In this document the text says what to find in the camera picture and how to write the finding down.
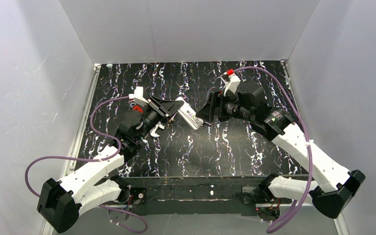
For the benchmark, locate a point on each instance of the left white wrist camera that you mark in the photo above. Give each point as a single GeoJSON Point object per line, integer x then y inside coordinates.
{"type": "Point", "coordinates": [137, 96]}

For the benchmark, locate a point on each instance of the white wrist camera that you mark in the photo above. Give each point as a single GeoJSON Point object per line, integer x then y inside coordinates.
{"type": "Point", "coordinates": [137, 96]}
{"type": "Point", "coordinates": [231, 81]}

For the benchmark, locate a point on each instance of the white remote control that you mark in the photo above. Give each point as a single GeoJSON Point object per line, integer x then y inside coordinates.
{"type": "Point", "coordinates": [189, 115]}

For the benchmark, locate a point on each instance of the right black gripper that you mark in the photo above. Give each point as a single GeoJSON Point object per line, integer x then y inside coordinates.
{"type": "Point", "coordinates": [215, 105]}

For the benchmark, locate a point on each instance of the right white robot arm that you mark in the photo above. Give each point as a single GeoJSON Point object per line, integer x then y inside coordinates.
{"type": "Point", "coordinates": [332, 186]}

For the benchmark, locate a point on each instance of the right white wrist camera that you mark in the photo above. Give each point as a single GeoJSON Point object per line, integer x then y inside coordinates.
{"type": "Point", "coordinates": [231, 81]}

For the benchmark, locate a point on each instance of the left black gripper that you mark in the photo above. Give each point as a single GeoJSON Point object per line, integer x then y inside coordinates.
{"type": "Point", "coordinates": [159, 108]}

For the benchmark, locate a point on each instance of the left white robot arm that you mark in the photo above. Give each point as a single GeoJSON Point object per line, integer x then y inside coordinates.
{"type": "Point", "coordinates": [63, 201]}

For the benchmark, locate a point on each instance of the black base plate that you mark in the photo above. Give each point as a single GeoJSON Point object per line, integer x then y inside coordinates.
{"type": "Point", "coordinates": [196, 195]}

